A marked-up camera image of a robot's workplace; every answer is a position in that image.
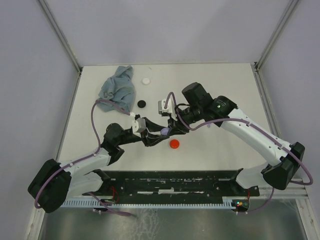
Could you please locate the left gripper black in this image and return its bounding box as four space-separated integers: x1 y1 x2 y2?
116 116 170 147

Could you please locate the purple earbud charging case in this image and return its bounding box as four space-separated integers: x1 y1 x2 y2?
160 127 172 136

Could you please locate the orange earbud charging case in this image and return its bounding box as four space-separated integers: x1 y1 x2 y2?
169 139 180 149

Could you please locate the black earbud charging case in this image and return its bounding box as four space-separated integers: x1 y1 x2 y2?
137 100 147 109

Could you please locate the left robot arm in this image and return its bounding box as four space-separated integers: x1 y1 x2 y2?
27 117 171 213

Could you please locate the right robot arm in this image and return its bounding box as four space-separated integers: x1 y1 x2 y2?
158 82 305 196

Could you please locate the blue crumpled cloth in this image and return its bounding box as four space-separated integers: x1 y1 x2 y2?
96 65 136 115

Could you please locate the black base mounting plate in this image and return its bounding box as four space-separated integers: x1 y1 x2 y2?
94 170 260 204

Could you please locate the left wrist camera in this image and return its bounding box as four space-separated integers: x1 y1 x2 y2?
131 116 147 137

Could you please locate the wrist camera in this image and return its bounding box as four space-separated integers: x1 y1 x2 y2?
131 116 147 137
158 98 177 121

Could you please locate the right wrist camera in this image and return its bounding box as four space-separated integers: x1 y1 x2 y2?
158 98 177 121

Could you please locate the aluminium frame rail right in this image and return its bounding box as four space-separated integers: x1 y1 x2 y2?
253 61 305 181

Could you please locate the aluminium frame rail left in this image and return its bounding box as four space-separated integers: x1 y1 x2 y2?
36 0 82 73

